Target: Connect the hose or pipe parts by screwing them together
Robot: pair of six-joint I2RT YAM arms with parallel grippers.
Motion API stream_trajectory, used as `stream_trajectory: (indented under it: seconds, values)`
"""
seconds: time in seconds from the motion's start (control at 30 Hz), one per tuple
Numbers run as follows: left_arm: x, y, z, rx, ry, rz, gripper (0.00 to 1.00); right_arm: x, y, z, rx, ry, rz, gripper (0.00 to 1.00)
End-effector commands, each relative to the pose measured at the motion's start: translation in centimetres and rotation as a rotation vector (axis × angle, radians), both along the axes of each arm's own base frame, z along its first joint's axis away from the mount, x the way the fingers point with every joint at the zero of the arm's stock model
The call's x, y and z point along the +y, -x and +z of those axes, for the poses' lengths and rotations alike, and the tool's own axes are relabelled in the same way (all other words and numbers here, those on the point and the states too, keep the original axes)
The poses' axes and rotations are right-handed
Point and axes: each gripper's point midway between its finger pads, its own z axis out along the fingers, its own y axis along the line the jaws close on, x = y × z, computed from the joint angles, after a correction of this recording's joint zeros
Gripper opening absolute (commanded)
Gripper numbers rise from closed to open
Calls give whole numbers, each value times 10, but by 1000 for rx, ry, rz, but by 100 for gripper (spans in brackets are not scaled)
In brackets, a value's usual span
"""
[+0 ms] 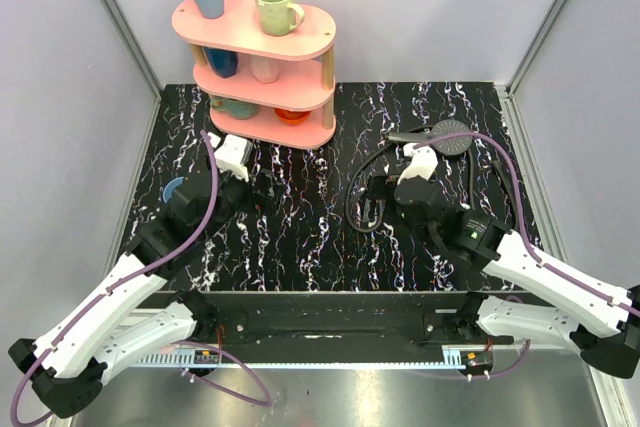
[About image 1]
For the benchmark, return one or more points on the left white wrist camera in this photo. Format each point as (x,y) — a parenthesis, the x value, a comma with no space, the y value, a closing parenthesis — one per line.
(231,154)

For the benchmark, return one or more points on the pale pink faceted cup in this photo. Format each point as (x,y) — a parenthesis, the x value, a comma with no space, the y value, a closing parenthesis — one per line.
(264,69)

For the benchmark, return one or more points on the teal speckled ceramic mug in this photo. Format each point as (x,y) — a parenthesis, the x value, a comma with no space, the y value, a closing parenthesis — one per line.
(240,110)

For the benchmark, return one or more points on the dark blue faceted cup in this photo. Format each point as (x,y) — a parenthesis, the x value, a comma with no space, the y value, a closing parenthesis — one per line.
(223,62)

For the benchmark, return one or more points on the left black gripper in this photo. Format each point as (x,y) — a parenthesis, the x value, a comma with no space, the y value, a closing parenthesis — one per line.
(251,187)

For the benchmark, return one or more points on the dark grey shower head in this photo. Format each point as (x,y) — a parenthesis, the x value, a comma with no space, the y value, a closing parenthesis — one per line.
(442,131)

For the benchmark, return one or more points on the pink three-tier shelf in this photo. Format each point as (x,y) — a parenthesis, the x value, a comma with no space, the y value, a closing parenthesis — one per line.
(306,80)

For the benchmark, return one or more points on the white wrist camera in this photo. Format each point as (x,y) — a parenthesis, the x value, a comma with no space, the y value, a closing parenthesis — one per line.
(423,162)
(231,154)

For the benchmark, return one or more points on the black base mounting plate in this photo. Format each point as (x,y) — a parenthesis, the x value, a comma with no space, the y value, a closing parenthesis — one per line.
(246,318)

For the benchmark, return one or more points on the small blue cup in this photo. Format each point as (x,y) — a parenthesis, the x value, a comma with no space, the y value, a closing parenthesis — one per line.
(170,187)

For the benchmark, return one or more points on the orange bowl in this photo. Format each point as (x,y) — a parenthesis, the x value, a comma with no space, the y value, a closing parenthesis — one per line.
(292,117)

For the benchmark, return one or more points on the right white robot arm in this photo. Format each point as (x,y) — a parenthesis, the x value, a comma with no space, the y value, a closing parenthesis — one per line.
(596,320)

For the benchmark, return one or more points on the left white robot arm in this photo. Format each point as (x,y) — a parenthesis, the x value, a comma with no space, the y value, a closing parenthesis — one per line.
(69,366)

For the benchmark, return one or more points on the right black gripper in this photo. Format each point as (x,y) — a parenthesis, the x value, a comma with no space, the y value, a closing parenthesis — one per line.
(378,190)

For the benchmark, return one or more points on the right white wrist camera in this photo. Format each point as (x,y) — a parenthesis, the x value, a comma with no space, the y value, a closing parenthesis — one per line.
(423,162)

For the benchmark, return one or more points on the light green mug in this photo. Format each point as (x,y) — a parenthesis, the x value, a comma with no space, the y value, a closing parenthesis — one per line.
(279,17)

